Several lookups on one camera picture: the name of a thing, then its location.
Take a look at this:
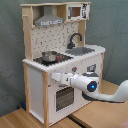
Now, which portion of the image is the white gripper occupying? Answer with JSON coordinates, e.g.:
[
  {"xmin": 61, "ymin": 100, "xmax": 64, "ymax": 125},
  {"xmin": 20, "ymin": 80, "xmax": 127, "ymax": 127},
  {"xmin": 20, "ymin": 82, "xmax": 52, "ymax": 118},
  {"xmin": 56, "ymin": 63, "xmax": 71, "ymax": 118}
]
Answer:
[{"xmin": 51, "ymin": 73, "xmax": 73, "ymax": 85}]

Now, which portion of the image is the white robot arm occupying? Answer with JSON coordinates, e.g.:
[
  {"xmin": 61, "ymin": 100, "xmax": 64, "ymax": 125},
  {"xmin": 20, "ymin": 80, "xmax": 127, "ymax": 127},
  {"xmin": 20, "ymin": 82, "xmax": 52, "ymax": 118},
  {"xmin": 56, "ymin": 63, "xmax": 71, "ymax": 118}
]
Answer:
[{"xmin": 51, "ymin": 72, "xmax": 128, "ymax": 103}]

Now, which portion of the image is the wooden toy kitchen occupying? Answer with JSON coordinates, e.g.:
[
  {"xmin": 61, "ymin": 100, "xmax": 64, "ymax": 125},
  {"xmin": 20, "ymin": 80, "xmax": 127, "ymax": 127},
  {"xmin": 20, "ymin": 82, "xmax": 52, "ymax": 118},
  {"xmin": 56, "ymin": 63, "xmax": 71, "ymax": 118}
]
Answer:
[{"xmin": 22, "ymin": 2, "xmax": 105, "ymax": 128}]

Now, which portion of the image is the red right stove knob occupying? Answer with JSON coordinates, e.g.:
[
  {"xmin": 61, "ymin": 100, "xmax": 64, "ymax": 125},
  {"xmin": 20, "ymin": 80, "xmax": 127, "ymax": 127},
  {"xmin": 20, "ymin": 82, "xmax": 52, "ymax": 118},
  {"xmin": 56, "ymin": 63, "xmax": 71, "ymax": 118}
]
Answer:
[{"xmin": 72, "ymin": 66, "xmax": 77, "ymax": 72}]

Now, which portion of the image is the black toy stovetop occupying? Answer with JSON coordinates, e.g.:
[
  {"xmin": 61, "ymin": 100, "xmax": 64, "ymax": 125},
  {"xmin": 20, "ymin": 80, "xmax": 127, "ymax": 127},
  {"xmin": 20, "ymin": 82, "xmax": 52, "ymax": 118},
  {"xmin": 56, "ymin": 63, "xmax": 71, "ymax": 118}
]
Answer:
[{"xmin": 34, "ymin": 54, "xmax": 71, "ymax": 66}]

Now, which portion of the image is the white oven door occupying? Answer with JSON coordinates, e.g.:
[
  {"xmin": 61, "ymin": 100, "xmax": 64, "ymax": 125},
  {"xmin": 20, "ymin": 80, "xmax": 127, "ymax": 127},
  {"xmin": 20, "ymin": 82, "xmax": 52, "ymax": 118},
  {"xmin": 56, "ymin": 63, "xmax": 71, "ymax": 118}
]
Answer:
[{"xmin": 48, "ymin": 82, "xmax": 87, "ymax": 123}]

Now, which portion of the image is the small metal pot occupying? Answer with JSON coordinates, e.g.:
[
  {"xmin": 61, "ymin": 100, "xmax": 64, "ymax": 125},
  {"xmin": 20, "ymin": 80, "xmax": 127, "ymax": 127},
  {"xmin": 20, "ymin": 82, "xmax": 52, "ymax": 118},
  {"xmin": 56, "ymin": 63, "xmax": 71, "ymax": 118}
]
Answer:
[{"xmin": 42, "ymin": 51, "xmax": 57, "ymax": 62}]

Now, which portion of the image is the grey toy sink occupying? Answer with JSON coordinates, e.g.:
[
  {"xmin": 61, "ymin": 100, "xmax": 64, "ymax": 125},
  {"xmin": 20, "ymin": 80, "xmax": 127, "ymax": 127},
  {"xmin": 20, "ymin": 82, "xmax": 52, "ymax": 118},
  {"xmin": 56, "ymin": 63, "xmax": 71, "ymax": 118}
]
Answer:
[{"xmin": 66, "ymin": 47, "xmax": 94, "ymax": 56}]

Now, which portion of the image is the black toy faucet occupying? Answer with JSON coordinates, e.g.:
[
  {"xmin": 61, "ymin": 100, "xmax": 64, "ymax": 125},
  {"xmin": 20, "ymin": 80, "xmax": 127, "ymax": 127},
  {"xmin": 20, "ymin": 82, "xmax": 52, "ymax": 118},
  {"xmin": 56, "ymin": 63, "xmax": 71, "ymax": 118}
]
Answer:
[{"xmin": 67, "ymin": 33, "xmax": 82, "ymax": 49}]

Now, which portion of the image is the white dispenser cabinet door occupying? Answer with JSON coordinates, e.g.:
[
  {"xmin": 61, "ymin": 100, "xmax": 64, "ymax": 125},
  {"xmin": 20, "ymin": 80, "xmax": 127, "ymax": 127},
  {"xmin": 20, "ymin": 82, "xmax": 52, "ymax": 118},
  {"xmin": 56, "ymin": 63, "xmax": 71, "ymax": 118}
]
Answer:
[{"xmin": 86, "ymin": 55, "xmax": 102, "ymax": 75}]

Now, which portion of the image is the grey range hood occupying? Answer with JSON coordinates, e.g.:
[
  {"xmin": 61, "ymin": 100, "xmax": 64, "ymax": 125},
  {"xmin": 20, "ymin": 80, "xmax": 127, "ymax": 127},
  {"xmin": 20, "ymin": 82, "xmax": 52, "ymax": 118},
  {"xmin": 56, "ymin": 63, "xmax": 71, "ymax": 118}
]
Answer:
[{"xmin": 35, "ymin": 5, "xmax": 64, "ymax": 27}]

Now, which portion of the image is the white toy microwave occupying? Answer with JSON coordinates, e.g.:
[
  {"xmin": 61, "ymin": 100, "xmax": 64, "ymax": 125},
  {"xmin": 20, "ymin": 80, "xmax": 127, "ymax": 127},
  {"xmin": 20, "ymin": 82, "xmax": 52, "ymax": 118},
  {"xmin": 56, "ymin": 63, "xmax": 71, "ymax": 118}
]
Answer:
[{"xmin": 67, "ymin": 3, "xmax": 90, "ymax": 21}]

